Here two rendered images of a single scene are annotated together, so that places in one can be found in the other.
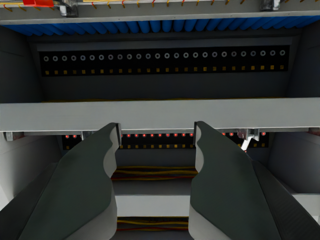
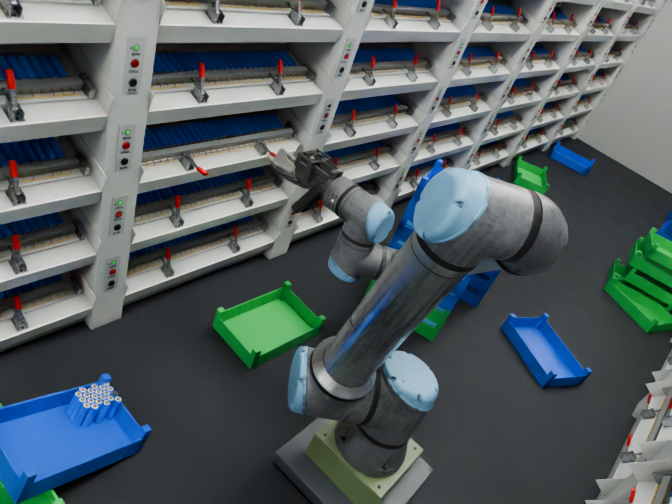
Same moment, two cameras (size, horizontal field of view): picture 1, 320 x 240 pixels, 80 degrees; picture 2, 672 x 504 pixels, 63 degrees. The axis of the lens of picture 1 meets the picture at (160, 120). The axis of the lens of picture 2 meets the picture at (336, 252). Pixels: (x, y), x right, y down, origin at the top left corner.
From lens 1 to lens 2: 1.43 m
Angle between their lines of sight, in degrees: 82
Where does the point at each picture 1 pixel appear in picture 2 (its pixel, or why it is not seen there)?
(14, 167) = (324, 54)
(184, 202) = (249, 37)
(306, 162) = not seen: hidden behind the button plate
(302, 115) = (179, 113)
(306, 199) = (165, 39)
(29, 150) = (312, 48)
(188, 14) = (214, 145)
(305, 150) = not seen: hidden behind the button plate
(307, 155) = not seen: hidden behind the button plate
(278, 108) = (190, 115)
